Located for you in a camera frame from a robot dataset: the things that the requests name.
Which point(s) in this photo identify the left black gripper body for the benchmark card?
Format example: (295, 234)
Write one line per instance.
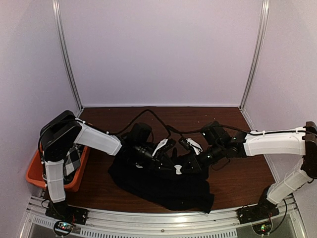
(156, 158)

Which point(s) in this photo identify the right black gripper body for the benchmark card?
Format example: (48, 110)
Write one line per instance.
(217, 154)

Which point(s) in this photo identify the round gold brooch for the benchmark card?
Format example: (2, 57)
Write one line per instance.
(178, 169)

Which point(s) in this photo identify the black t-shirt blue logo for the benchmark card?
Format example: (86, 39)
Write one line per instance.
(179, 194)

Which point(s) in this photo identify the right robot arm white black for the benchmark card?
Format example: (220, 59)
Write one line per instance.
(299, 141)

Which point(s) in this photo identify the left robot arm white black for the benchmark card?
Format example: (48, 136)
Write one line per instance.
(59, 136)

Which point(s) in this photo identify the black white checkered shirt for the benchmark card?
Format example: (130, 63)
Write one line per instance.
(72, 161)

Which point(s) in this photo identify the right circuit board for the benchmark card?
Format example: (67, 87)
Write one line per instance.
(262, 228)

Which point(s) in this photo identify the circuit board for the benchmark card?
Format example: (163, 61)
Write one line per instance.
(62, 228)
(262, 228)

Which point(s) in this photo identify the orange plastic bin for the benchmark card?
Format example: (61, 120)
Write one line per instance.
(35, 171)

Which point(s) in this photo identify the left circuit board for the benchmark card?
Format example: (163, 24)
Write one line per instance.
(62, 228)

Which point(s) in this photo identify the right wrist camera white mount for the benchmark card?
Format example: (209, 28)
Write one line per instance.
(190, 144)

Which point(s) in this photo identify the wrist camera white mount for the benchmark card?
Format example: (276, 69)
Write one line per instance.
(190, 144)
(164, 146)

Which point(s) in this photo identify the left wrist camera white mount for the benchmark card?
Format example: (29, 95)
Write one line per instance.
(164, 146)

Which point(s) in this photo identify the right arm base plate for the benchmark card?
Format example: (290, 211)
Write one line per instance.
(254, 213)

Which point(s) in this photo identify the aluminium front rail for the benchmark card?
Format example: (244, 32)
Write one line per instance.
(224, 223)

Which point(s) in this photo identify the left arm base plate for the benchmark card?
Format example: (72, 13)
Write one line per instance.
(69, 214)

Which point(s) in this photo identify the right aluminium corner post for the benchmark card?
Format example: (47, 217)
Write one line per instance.
(264, 15)

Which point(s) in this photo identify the aluminium corner post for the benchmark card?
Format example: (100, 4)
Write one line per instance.
(65, 54)
(264, 15)

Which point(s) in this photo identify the left aluminium corner post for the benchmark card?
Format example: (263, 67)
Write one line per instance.
(65, 54)

